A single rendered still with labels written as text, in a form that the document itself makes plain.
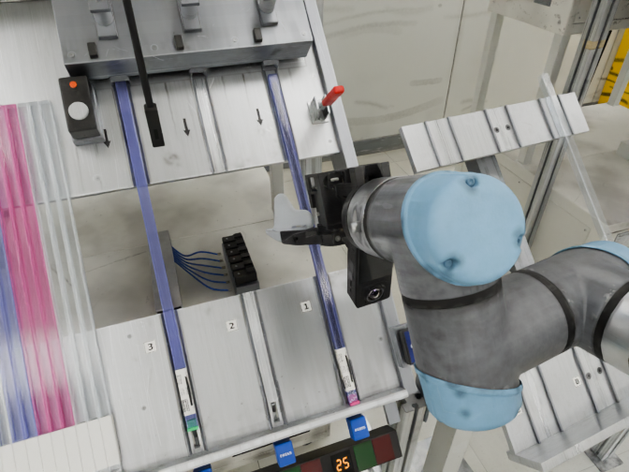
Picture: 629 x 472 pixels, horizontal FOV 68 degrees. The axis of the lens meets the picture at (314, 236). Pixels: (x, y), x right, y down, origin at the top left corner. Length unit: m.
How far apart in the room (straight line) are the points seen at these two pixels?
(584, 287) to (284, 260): 0.77
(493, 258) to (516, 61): 2.95
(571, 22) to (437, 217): 1.19
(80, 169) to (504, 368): 0.58
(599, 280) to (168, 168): 0.54
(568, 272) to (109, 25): 0.61
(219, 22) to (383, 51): 2.02
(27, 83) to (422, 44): 2.30
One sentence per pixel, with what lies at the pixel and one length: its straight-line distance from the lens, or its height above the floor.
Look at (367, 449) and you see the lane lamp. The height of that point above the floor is 0.66.
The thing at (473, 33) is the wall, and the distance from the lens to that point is 2.98.
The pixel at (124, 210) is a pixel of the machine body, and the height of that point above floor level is 0.62.
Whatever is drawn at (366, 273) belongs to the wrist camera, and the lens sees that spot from 0.50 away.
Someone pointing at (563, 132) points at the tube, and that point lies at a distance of 0.85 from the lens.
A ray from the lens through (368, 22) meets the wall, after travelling 2.62.
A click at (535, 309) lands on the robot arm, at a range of 0.39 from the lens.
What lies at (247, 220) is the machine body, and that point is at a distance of 1.22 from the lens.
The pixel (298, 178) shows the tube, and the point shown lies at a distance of 0.70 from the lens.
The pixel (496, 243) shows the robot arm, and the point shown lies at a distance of 0.32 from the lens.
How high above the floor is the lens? 1.32
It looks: 37 degrees down
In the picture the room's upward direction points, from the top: straight up
